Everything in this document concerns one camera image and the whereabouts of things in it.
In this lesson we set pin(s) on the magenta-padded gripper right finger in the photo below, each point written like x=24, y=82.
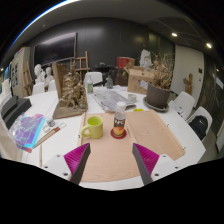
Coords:
x=148, y=160

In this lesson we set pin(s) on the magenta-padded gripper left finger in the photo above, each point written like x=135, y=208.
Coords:
x=75, y=158

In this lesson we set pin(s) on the clear drink bottle white cap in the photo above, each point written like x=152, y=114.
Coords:
x=119, y=121

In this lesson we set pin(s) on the wooden paintbrush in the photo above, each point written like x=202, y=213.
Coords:
x=50, y=135

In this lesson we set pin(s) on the thin wooden stick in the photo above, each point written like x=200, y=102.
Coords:
x=40, y=155

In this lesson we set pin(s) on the light wooden board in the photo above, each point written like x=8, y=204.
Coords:
x=110, y=156

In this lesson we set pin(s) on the lime green mug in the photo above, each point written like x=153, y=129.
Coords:
x=95, y=128

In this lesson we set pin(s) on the small white lid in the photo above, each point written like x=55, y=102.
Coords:
x=46, y=128

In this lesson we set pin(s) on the flat round red coaster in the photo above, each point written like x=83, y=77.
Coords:
x=112, y=135

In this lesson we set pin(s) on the small paint jar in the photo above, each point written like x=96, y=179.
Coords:
x=50, y=121

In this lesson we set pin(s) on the small yellow tag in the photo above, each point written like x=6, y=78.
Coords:
x=138, y=109

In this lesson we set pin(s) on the black backpack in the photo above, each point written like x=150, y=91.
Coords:
x=198, y=126

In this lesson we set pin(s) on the grey pot with dried branches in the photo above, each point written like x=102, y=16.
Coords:
x=157, y=96

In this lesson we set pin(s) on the golden sculpture on wooden base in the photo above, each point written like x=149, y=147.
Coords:
x=73, y=93

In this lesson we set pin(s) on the grey newspaper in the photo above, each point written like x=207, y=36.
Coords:
x=111, y=100

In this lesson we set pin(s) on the white chair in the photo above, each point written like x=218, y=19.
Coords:
x=52, y=86
x=38, y=88
x=95, y=78
x=205, y=111
x=185, y=101

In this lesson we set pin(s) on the white spray bottle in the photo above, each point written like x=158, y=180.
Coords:
x=89, y=86

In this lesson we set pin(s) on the black case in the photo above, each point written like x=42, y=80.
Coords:
x=18, y=111
x=7, y=105

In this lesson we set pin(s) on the brown cardboard box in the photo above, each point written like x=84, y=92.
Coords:
x=136, y=81

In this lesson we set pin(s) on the white plaster bust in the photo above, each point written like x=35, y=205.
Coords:
x=49, y=77
x=38, y=72

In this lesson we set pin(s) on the wooden figure cutout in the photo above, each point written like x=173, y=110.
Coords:
x=188, y=84

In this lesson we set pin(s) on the wooden easel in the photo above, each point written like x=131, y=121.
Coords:
x=27, y=78
x=82, y=65

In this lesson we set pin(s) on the red box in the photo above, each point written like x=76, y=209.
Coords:
x=124, y=62

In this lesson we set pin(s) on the white plastic bag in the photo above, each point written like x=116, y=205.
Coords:
x=145, y=59

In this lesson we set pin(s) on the white cabinet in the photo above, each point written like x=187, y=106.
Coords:
x=18, y=71

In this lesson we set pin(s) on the round ceiling spotlight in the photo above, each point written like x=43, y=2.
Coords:
x=208, y=45
x=174, y=34

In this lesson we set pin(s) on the long ceiling light panel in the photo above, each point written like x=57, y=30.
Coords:
x=36, y=18

